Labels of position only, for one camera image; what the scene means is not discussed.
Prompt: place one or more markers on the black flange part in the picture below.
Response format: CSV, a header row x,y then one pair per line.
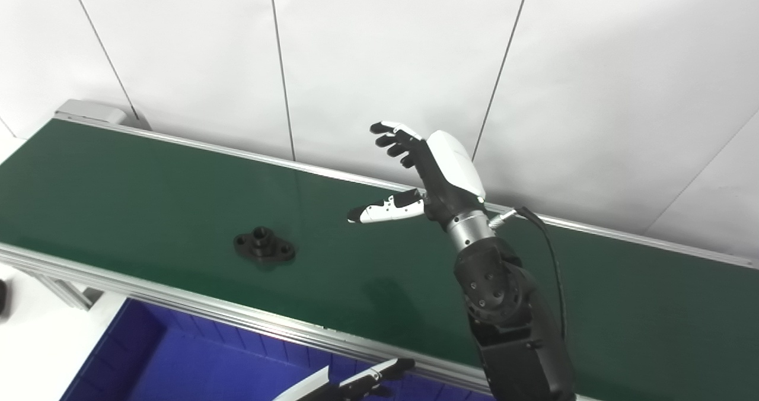
x,y
264,248

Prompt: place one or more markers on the blue plastic bin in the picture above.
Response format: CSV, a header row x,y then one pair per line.
x,y
195,365

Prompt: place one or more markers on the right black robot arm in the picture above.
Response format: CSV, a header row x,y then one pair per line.
x,y
510,318

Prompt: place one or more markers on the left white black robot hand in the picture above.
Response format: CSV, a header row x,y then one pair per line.
x,y
350,386

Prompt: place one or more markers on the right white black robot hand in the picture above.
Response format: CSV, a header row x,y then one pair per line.
x,y
447,178

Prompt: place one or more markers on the green conveyor belt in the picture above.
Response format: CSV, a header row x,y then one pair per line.
x,y
148,199

